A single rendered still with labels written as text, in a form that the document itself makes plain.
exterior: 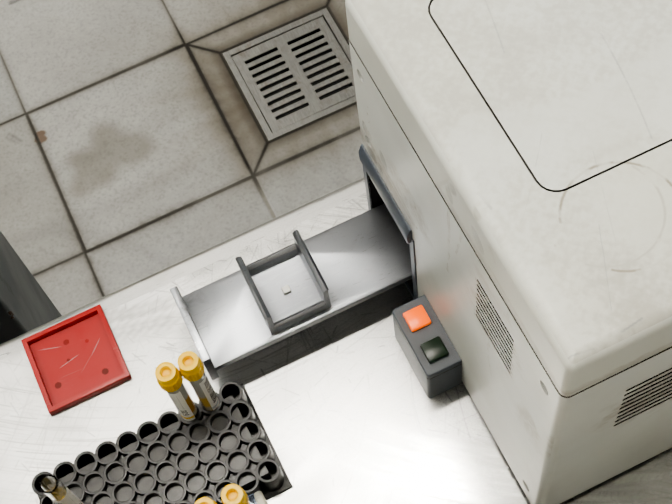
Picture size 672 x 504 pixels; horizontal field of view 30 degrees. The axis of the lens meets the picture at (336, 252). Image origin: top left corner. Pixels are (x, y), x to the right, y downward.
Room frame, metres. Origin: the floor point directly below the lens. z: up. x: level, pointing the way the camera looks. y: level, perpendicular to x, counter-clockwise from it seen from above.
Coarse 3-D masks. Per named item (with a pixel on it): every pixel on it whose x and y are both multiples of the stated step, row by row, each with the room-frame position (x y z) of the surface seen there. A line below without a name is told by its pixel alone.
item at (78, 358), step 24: (96, 312) 0.44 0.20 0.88; (48, 336) 0.43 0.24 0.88; (72, 336) 0.42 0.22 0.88; (96, 336) 0.42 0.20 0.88; (48, 360) 0.41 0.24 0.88; (72, 360) 0.40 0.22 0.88; (96, 360) 0.40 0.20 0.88; (120, 360) 0.39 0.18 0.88; (48, 384) 0.39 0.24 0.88; (72, 384) 0.38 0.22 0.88; (96, 384) 0.38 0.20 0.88; (48, 408) 0.36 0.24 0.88
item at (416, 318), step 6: (420, 306) 0.37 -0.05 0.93; (408, 312) 0.36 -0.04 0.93; (414, 312) 0.36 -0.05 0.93; (420, 312) 0.36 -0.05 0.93; (408, 318) 0.36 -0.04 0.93; (414, 318) 0.36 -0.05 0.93; (420, 318) 0.36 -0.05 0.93; (426, 318) 0.36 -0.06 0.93; (408, 324) 0.35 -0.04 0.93; (414, 324) 0.35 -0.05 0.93; (420, 324) 0.35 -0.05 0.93; (426, 324) 0.35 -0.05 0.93; (414, 330) 0.35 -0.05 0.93
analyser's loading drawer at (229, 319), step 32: (352, 224) 0.45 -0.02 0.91; (384, 224) 0.45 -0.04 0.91; (288, 256) 0.43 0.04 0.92; (320, 256) 0.43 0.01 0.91; (352, 256) 0.42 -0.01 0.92; (384, 256) 0.42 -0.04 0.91; (224, 288) 0.42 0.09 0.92; (256, 288) 0.40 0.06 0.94; (320, 288) 0.39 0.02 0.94; (352, 288) 0.40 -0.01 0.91; (384, 288) 0.39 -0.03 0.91; (192, 320) 0.39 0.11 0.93; (224, 320) 0.39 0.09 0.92; (256, 320) 0.39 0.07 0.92; (288, 320) 0.38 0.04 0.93; (320, 320) 0.38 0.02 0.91; (224, 352) 0.37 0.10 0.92
